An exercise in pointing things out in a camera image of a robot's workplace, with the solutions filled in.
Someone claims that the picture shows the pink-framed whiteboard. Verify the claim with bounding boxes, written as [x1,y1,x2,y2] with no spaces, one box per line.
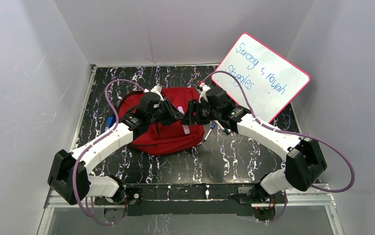
[211,33,310,122]

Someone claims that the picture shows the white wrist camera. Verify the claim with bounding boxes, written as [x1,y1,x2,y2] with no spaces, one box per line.
[197,81,211,103]
[144,85,164,101]

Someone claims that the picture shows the blue-capped white marker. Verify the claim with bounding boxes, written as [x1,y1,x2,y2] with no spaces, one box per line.
[203,122,216,142]

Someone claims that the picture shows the pink highlighter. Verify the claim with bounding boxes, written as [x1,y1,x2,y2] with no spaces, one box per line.
[177,106,190,135]

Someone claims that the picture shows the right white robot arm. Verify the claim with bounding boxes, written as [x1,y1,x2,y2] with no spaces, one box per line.
[180,87,327,203]

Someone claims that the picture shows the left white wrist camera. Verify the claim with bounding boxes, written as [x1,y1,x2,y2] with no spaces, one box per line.
[144,85,164,101]

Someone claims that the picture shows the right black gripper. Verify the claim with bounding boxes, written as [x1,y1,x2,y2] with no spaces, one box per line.
[179,99,221,126]

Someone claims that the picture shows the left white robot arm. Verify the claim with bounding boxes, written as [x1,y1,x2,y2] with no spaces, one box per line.
[48,92,184,205]

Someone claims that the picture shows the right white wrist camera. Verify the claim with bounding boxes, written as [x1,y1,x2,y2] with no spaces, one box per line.
[197,81,211,103]

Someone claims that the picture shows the grey light-blue stapler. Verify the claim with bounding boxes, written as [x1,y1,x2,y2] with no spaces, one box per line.
[214,120,231,134]

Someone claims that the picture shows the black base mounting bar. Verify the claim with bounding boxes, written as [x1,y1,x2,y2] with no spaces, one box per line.
[125,183,264,216]

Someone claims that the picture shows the red backpack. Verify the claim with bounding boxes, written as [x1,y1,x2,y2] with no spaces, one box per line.
[116,87,204,156]

